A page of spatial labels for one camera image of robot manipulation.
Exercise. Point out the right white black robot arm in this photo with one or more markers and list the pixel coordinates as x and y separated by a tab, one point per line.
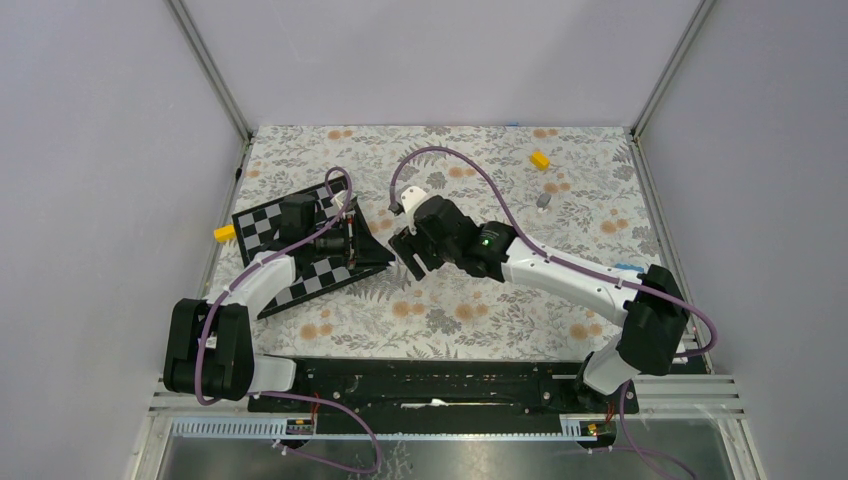
644	305

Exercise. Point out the yellow block left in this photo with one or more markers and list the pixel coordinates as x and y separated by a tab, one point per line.
225	233

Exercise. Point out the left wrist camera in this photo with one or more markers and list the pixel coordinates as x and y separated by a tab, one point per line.
341	200

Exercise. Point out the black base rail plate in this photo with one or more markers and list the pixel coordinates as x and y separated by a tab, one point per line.
431	397

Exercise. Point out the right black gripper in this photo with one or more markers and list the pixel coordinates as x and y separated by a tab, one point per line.
406	246

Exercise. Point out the blue block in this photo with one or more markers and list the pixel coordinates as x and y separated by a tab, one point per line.
630	267

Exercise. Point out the small grey block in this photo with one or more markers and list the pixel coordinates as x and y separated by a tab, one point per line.
543	200

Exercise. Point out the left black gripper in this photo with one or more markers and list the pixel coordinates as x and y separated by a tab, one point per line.
362	247

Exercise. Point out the floral table mat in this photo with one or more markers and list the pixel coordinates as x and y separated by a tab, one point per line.
597	212

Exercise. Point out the black white checkerboard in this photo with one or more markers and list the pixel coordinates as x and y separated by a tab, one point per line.
255	235

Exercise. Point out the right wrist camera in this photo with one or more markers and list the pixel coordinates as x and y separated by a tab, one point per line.
407	204

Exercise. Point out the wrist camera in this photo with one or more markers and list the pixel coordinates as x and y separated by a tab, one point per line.
341	200
407	204

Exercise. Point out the yellow block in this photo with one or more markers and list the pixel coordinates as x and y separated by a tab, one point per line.
225	233
540	160

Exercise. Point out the yellow block right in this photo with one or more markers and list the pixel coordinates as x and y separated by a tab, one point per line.
540	160

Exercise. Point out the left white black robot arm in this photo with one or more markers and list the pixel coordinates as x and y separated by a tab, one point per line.
210	347

